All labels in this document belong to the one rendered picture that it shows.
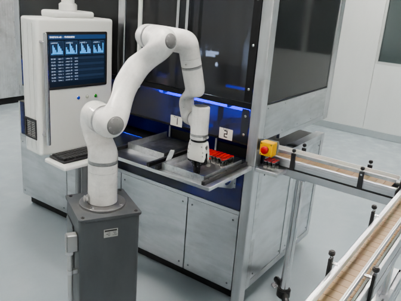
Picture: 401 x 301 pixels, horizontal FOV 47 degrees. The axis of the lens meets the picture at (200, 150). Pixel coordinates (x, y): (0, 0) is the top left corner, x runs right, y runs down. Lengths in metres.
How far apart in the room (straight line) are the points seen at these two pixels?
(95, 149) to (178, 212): 1.11
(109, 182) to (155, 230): 1.18
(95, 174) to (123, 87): 0.36
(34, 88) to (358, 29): 5.16
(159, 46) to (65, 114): 1.07
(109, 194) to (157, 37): 0.66
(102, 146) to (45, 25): 0.94
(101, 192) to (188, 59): 0.66
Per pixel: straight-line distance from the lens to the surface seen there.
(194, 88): 2.04
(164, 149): 2.62
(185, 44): 1.98
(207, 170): 2.35
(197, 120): 2.11
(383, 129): 7.01
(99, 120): 1.79
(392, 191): 2.35
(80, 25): 2.74
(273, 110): 2.51
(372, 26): 6.93
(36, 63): 2.62
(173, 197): 2.85
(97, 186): 1.91
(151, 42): 1.84
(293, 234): 2.66
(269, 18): 2.33
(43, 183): 3.81
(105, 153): 1.86
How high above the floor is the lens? 1.71
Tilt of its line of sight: 18 degrees down
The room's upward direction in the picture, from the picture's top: 4 degrees clockwise
